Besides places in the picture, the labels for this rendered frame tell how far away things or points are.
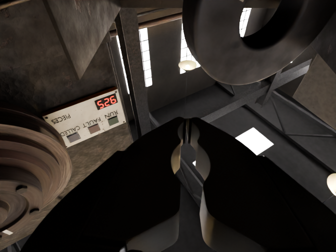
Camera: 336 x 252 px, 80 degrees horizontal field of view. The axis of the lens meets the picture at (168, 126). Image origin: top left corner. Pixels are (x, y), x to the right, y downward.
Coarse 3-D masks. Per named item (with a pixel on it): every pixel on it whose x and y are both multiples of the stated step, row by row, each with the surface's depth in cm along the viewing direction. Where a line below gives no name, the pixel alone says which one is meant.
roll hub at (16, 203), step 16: (0, 176) 47; (16, 176) 50; (32, 176) 55; (0, 192) 50; (32, 192) 54; (0, 208) 50; (16, 208) 56; (32, 208) 58; (0, 224) 57; (16, 224) 59
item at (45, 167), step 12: (0, 144) 48; (12, 144) 49; (24, 144) 51; (36, 144) 55; (0, 156) 48; (12, 156) 50; (24, 156) 52; (36, 156) 55; (48, 156) 58; (24, 168) 53; (36, 168) 55; (48, 168) 60; (48, 180) 61; (60, 180) 67; (48, 192) 67
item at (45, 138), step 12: (0, 120) 48; (12, 120) 51; (24, 120) 54; (0, 132) 48; (12, 132) 49; (24, 132) 51; (36, 132) 53; (48, 132) 60; (48, 144) 57; (60, 144) 60; (60, 156) 62; (60, 168) 66
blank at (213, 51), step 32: (192, 0) 16; (224, 0) 16; (288, 0) 20; (320, 0) 19; (192, 32) 17; (224, 32) 18; (256, 32) 22; (288, 32) 20; (224, 64) 21; (256, 64) 22
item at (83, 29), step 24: (48, 0) 15; (72, 0) 18; (96, 0) 24; (120, 0) 33; (144, 0) 32; (168, 0) 32; (264, 0) 32; (72, 24) 19; (96, 24) 24; (72, 48) 19; (96, 48) 24
